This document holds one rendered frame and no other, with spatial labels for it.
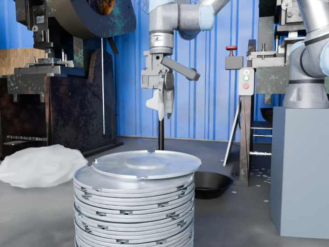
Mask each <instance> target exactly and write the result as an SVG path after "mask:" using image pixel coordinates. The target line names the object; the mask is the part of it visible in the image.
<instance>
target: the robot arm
mask: <svg viewBox="0 0 329 247"><path fill-rule="evenodd" d="M229 1H230V0H199V2H198V3H197V4H177V3H175V2H174V0H150V1H149V12H148V15H149V48H150V50H149V51H143V55H144V56H146V67H145V68H146V70H145V69H144V68H143V70H142V71H141V88H146V89H156V90H155V91H154V95H153V98H151V99H149V100H147V102H146V106H147V107H149V108H152V109H155V110H158V113H159V120H160V121H162V119H163V118H164V116H165V110H166V109H167V119H170V117H171V115H172V112H173V105H174V95H175V88H174V74H173V70H175V71H176V72H178V73H180V74H182V75H184V76H185V77H186V78H187V79H188V80H190V81H193V80H194V81H198V79H199V77H200V74H199V73H198V72H197V70H196V69H194V68H188V67H186V66H184V65H182V64H180V63H178V62H177V61H175V60H173V59H171V58H169V57H167V56H169V55H173V50H172V49H173V48H174V30H177V31H178V34H179V36H180V37H181V38H182V39H184V40H187V41H189V40H192V39H194V38H196V37H197V35H198V34H199V32H200V31H203V32H204V31H210V30H212V28H213V25H214V17H215V16H216V14H217V13H218V12H219V11H220V10H221V9H222V8H223V7H224V6H225V5H226V4H227V3H228V2H229ZM296 1H297V4H298V7H299V10H300V13H301V16H302V19H303V22H304V25H305V29H306V32H307V35H306V37H305V39H304V41H299V42H296V43H295V44H293V45H292V46H291V48H290V54H289V58H290V59H289V83H288V89H287V91H286V94H285V97H284V99H283V102H282V107H284V108H308V109H322V108H329V100H328V97H327V94H326V91H325V77H326V76H329V0H296Z"/></svg>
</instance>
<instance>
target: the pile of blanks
mask: <svg viewBox="0 0 329 247"><path fill-rule="evenodd" d="M73 185H74V190H75V191H74V198H75V200H74V203H73V209H74V211H75V215H74V224H75V233H76V236H75V247H193V236H194V197H195V191H194V190H195V184H194V177H193V179H192V180H191V181H189V182H188V183H186V184H184V185H181V186H179V187H176V188H172V189H168V190H163V191H157V192H149V193H135V194H121V193H108V192H100V191H99V190H97V191H95V190H91V189H87V188H85V187H82V186H80V185H78V184H77V183H76V182H75V181H74V180H73Z"/></svg>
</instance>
